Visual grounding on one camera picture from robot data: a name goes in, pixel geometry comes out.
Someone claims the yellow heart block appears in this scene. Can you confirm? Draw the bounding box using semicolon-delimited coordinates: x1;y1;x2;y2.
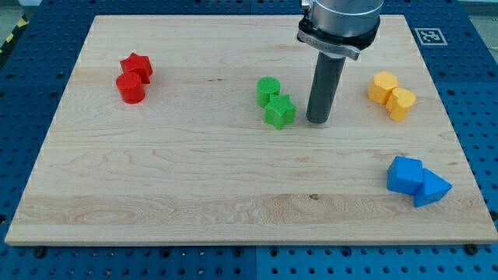
386;87;416;121

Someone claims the white fiducial marker tag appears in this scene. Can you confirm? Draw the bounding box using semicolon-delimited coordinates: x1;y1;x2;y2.
414;28;447;46

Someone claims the wooden board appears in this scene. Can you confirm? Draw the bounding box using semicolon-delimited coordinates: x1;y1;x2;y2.
5;15;497;247

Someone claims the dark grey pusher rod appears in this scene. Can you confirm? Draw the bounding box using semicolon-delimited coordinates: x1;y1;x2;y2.
306;52;345;124

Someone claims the yellow hexagon block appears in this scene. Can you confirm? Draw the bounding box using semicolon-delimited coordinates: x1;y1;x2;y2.
367;72;398;104

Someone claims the green star block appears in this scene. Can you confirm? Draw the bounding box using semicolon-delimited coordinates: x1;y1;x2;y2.
265;95;296;130

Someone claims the red cylinder block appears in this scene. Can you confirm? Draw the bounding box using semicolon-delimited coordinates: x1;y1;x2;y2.
116;72;146;104

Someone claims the red star block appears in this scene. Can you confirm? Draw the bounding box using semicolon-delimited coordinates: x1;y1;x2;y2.
120;52;153;84

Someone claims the green cylinder block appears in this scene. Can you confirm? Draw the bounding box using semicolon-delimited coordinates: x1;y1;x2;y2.
256;76;281;107

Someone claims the blue cube block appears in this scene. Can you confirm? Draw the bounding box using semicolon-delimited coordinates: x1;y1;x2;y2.
387;156;423;195

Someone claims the blue triangle block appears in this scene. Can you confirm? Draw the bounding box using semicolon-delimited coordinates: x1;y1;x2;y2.
413;168;452;207

